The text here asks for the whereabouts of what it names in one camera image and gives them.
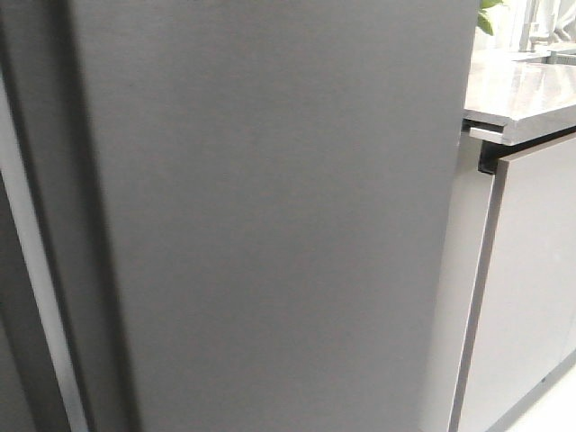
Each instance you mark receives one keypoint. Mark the stainless steel sink basin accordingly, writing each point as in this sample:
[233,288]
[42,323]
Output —
[561,54]

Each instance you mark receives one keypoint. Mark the grey kitchen counter cabinet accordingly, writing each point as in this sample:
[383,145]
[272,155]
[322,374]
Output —
[504,325]

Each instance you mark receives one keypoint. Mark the green potted plant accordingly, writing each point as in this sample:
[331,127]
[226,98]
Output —
[483,18]

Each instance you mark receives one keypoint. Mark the silver sink faucet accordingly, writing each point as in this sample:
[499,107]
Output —
[530,33]

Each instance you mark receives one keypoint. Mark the dark grey fridge door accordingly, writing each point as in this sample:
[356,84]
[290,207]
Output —
[33,327]
[243,203]

